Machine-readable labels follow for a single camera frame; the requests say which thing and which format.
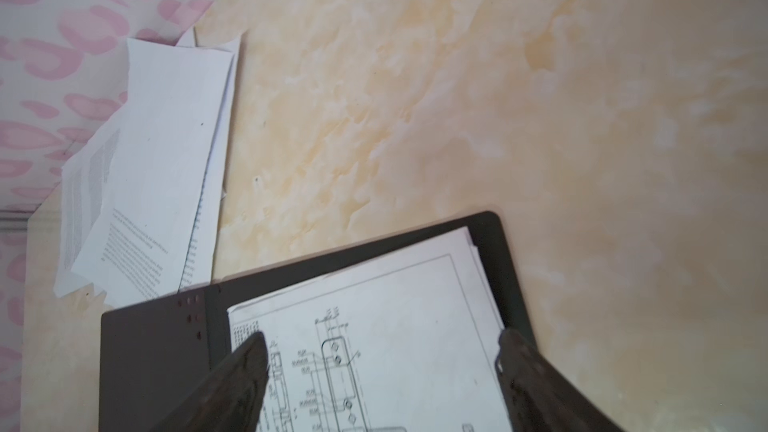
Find red black folder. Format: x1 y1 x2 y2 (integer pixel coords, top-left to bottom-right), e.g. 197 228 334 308
98 210 537 431

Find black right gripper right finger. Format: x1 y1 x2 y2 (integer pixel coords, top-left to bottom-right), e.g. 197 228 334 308
495 328 622 432

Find white text sheet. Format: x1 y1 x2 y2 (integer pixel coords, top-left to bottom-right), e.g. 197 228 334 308
72 39 234 308

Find technical drawing sheet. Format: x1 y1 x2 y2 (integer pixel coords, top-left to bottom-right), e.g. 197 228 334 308
227 228 511 431

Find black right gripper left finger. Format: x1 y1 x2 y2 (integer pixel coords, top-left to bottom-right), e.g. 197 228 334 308
152 332 269 431

